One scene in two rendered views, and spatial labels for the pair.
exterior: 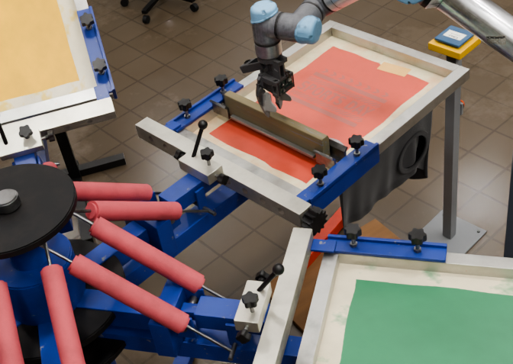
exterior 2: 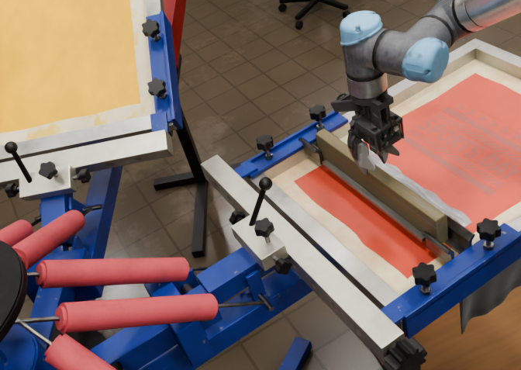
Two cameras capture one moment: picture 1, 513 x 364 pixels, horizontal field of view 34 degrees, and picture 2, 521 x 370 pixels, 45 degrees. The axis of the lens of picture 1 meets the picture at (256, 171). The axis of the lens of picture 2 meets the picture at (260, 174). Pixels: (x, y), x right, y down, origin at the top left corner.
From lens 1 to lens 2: 1.13 m
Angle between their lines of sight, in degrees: 14
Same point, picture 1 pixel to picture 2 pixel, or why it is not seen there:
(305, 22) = (421, 48)
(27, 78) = (83, 96)
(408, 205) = not seen: outside the picture
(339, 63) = (480, 98)
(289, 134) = (392, 202)
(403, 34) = not seen: outside the picture
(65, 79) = (124, 101)
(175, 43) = (322, 50)
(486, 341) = not seen: outside the picture
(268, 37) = (364, 67)
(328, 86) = (461, 129)
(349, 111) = (485, 170)
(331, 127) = (457, 191)
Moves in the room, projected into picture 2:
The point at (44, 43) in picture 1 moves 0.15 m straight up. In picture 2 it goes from (108, 54) to (85, 1)
